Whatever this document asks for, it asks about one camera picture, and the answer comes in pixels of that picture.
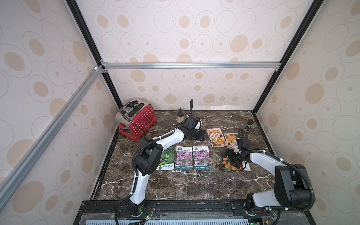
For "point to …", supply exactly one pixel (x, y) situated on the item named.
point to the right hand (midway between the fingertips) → (230, 158)
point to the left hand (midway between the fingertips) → (209, 136)
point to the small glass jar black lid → (180, 114)
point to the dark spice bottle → (249, 123)
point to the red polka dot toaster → (134, 117)
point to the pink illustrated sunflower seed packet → (216, 137)
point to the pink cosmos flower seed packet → (184, 158)
